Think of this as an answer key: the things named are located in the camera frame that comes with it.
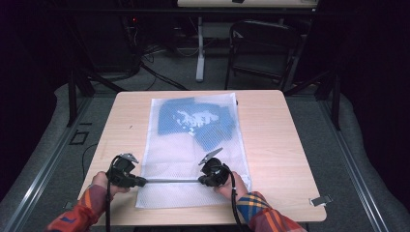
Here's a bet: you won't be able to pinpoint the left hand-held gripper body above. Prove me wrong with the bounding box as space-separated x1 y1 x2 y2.
105 152 140 189

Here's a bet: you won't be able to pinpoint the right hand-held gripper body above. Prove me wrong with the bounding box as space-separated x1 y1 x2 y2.
197 147 231 189

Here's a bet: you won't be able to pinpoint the white mesh laundry bag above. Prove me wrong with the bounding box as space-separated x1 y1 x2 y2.
134 92 253 210

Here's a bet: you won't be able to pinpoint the person's left hand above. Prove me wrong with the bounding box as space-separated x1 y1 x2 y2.
90 170 131 198

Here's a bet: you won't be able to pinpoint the person's right hand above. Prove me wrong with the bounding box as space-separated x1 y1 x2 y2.
214 170 249 202

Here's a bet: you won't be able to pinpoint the blue printed garment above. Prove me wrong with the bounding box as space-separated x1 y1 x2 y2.
157 98 237 153

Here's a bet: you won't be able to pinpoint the metal table clip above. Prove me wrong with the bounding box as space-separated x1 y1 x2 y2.
308 193 334 208

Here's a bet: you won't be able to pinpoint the white desk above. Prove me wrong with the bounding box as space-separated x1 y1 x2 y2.
176 0 321 83

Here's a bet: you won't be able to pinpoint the dark computer cabinet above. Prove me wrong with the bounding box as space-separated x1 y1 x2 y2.
73 13 140 74

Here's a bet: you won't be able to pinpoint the black folding chair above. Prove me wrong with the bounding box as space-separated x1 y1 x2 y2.
223 18 305 92

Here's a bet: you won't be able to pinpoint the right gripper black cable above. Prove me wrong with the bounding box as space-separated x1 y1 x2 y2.
221 162 247 232

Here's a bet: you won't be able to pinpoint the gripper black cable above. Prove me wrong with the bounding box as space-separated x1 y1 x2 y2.
81 142 123 232
221 162 247 232

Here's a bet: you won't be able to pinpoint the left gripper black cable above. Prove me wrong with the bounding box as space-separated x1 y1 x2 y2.
81 142 123 232

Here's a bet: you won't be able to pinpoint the aluminium floor rail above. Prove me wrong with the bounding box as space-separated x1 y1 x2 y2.
2 96 94 232
316 99 391 232

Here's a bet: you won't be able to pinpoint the black metal stand frame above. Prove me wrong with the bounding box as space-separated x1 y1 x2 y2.
65 68 128 129
283 70 343 131

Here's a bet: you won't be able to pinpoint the black floor cables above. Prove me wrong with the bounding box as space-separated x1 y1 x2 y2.
137 41 189 92

